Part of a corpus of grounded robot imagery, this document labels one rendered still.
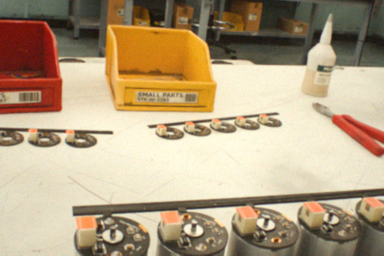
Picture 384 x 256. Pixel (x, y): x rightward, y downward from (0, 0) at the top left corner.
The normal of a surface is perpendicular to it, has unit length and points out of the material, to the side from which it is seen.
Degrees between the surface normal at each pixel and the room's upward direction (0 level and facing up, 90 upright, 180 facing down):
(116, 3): 90
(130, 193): 0
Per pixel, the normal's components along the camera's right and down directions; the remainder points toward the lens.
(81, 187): 0.12, -0.93
